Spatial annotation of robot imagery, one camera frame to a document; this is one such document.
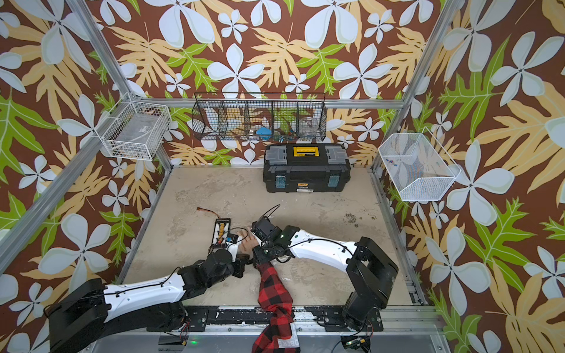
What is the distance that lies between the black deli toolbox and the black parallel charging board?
27 cm

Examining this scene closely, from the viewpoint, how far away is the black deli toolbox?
989mm

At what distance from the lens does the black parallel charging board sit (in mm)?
930
